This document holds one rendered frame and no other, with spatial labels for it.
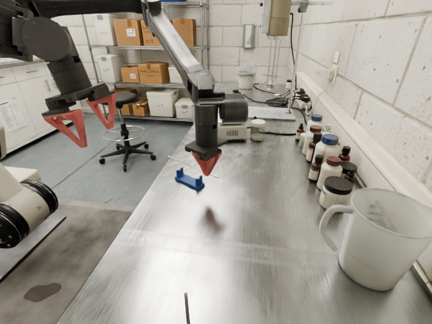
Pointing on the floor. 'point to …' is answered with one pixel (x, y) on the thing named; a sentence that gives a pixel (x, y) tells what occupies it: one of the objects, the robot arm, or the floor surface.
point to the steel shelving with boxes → (160, 101)
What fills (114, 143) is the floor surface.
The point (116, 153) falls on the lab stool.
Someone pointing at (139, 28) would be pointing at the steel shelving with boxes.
